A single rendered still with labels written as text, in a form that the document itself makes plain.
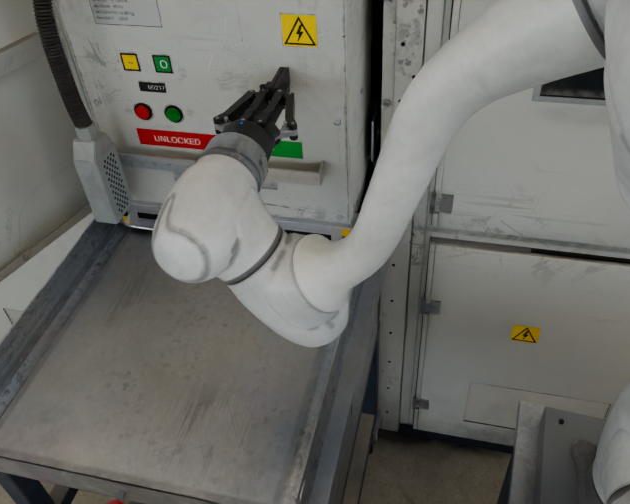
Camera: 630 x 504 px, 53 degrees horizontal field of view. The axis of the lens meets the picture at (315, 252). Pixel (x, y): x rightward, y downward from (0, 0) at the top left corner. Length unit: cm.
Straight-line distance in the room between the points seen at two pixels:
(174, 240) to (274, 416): 42
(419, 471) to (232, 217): 134
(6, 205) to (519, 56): 109
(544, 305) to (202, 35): 91
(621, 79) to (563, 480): 80
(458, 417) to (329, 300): 113
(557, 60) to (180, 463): 76
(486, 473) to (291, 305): 128
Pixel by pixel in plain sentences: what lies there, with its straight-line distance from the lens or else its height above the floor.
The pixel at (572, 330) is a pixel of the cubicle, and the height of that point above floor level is 58.
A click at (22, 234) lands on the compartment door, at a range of 145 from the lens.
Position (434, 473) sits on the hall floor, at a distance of 195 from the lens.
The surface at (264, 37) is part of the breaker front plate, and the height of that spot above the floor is 129.
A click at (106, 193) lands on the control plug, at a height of 103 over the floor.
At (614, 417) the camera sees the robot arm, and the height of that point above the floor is 100.
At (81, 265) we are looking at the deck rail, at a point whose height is 87.
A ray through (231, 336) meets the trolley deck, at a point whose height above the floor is 85.
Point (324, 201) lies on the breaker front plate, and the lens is 119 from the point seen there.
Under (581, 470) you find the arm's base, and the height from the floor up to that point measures 82.
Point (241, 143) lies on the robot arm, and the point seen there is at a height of 127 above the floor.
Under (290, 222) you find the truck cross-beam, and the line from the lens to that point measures 123.
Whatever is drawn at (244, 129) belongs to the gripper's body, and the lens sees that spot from 86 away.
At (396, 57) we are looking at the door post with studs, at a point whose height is 121.
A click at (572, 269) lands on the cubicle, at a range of 141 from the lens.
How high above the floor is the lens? 171
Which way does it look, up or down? 43 degrees down
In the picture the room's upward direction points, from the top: 4 degrees counter-clockwise
